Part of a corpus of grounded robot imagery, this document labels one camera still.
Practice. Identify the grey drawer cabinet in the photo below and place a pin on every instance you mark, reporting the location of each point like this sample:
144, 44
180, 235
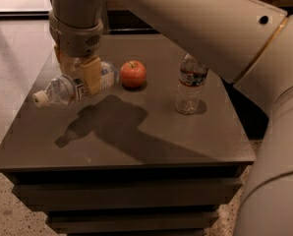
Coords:
125, 162

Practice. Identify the red apple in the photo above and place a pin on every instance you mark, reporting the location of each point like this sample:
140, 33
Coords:
133, 74

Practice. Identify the horizontal metal rail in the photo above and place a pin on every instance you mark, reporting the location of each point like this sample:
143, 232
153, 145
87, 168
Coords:
133, 31

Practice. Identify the clear plastic water bottle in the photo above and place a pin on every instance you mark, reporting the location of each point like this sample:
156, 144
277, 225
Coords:
189, 86

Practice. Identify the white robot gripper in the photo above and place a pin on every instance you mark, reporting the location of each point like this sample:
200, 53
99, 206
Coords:
77, 40

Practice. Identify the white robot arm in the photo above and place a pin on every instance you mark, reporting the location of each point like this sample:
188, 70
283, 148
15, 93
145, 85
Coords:
249, 44

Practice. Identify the blue label tea bottle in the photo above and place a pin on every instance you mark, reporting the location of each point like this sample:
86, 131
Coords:
65, 90

